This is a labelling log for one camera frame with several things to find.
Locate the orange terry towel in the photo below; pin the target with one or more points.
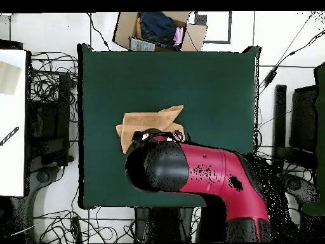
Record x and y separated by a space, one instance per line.
142 122

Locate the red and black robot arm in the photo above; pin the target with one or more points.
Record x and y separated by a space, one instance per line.
210 170

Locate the dark green table cloth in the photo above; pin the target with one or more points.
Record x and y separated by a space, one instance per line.
152 76

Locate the printed paper label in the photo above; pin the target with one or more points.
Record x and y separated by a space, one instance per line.
142 45

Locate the pink garment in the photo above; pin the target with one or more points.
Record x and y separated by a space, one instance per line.
178 36

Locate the black equipment stand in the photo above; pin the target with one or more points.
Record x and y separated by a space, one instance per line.
279 114
63 101

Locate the blue jeans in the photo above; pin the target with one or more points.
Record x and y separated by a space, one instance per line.
157 28

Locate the tan cloth in box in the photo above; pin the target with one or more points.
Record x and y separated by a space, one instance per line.
138 29

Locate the cardboard box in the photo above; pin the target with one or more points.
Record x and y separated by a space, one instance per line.
124 28

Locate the black power adapter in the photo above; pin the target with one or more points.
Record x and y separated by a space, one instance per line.
270 77

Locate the black power strip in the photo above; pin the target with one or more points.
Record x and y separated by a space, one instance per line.
75 227

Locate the black office chair base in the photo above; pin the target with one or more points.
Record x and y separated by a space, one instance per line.
43 176
297 184

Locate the white side table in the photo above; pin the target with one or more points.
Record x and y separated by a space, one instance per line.
12 165

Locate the black striped stick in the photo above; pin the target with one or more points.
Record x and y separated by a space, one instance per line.
10 136

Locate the beige paper sheet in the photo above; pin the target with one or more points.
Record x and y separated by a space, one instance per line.
9 78

